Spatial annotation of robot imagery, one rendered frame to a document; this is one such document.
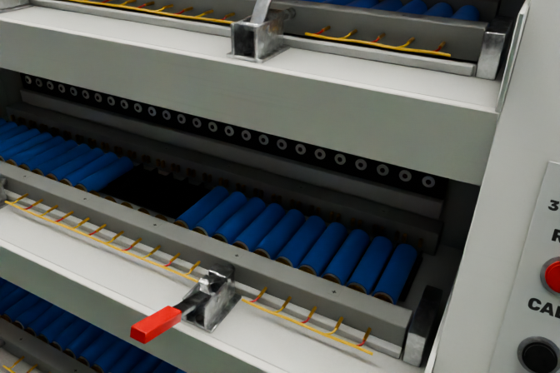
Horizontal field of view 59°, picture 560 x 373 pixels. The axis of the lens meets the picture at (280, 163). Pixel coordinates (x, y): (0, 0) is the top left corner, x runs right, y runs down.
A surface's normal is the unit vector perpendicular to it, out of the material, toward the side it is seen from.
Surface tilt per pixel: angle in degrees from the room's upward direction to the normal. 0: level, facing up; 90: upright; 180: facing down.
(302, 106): 113
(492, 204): 90
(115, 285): 23
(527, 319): 90
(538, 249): 90
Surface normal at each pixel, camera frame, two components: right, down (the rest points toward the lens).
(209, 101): -0.47, 0.43
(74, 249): 0.01, -0.87
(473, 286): -0.43, 0.06
